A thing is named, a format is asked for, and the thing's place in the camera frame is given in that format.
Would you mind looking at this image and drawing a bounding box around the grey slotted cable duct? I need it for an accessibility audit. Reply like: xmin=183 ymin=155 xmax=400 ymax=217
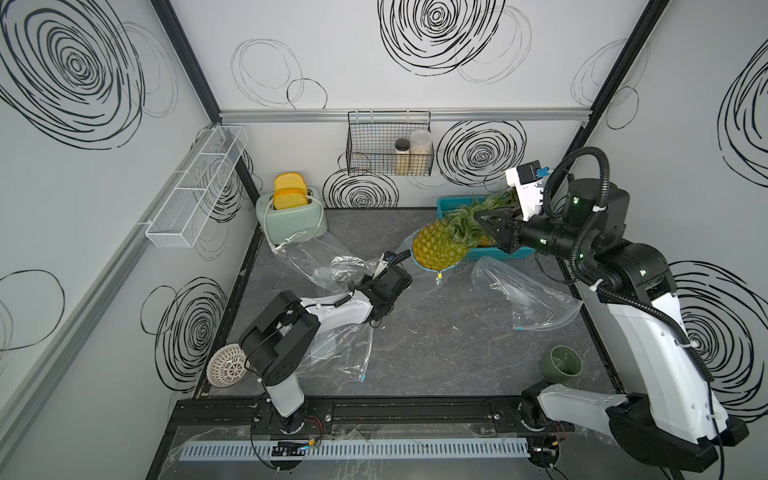
xmin=179 ymin=438 xmax=530 ymax=463

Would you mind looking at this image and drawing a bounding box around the black wire wall basket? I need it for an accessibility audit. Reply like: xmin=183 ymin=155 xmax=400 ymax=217
xmin=346 ymin=110 xmax=434 ymax=176

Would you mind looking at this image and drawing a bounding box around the blue-zip clear bag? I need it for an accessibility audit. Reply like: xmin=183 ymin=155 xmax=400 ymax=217
xmin=391 ymin=256 xmax=457 ymax=315

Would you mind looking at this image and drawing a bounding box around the white toaster cable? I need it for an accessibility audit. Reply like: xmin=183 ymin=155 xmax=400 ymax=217
xmin=261 ymin=193 xmax=325 ymax=256

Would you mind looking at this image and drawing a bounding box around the mint green toaster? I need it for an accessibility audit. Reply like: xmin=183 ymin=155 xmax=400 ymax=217
xmin=255 ymin=187 xmax=328 ymax=246

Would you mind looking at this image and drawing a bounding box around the rear yellow toast slice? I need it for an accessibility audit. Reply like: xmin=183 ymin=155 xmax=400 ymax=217
xmin=274 ymin=172 xmax=308 ymax=195

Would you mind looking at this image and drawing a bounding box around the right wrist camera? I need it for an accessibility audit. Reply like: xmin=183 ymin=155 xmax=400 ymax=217
xmin=505 ymin=160 xmax=549 ymax=221

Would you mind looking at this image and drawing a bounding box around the white woven ball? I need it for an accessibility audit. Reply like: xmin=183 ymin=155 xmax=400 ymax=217
xmin=206 ymin=343 xmax=250 ymax=388

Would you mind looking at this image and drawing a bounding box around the yellow toast slice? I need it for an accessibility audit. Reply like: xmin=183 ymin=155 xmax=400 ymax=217
xmin=273 ymin=188 xmax=309 ymax=210
xmin=274 ymin=172 xmax=308 ymax=195

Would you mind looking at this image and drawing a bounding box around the front yellow toast slice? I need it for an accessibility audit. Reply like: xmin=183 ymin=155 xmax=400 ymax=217
xmin=273 ymin=188 xmax=309 ymax=210

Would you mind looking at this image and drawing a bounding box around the clear zip-top bag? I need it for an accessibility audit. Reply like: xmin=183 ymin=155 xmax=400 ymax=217
xmin=471 ymin=257 xmax=583 ymax=331
xmin=296 ymin=324 xmax=374 ymax=382
xmin=271 ymin=232 xmax=381 ymax=294

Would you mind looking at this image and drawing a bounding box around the white-lid spice jar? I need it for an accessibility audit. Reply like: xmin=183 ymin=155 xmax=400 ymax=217
xmin=409 ymin=129 xmax=432 ymax=176

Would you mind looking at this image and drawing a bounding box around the teal plastic basket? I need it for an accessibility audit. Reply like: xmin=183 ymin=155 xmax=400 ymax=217
xmin=437 ymin=195 xmax=534 ymax=261

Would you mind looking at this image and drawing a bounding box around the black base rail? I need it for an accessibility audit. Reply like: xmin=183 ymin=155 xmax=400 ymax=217
xmin=170 ymin=394 xmax=652 ymax=434

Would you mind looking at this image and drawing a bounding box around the green ceramic cup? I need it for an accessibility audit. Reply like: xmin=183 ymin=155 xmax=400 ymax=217
xmin=539 ymin=345 xmax=583 ymax=383

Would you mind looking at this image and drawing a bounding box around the dark-lid spice jar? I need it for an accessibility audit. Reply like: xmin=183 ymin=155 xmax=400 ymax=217
xmin=395 ymin=138 xmax=411 ymax=176

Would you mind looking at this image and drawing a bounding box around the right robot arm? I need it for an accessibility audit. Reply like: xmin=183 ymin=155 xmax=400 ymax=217
xmin=475 ymin=147 xmax=749 ymax=473

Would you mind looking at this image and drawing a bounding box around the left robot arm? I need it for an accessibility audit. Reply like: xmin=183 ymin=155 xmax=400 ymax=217
xmin=238 ymin=250 xmax=412 ymax=434

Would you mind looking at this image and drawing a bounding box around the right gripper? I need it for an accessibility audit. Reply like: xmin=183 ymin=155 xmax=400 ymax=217
xmin=474 ymin=201 xmax=592 ymax=267

